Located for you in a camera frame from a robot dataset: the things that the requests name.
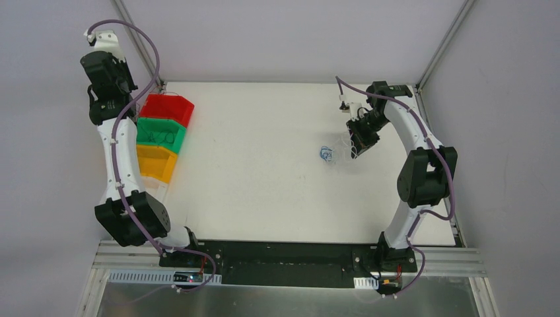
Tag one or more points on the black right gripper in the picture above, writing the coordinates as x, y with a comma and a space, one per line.
362, 138

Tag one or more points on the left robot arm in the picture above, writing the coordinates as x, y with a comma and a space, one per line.
127, 211

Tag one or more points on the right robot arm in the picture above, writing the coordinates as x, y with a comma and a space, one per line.
427, 173

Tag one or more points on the red plastic bin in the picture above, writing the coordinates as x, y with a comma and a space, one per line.
169, 107

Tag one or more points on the green plastic bin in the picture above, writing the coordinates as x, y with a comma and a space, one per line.
160, 132

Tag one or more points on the yellow plastic bin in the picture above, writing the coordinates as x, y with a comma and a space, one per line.
156, 162

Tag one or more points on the white plastic bin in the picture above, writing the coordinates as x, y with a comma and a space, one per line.
156, 188

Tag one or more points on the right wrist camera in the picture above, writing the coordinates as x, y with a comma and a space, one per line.
355, 110

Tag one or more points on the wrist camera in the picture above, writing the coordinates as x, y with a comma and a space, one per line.
105, 41
355, 110

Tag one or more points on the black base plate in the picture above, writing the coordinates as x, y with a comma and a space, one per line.
281, 275

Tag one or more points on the aluminium frame rail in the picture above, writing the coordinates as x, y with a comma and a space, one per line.
439, 261

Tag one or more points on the white cable duct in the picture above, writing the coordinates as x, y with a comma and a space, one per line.
163, 277

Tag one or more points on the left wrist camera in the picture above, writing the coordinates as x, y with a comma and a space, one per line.
105, 41

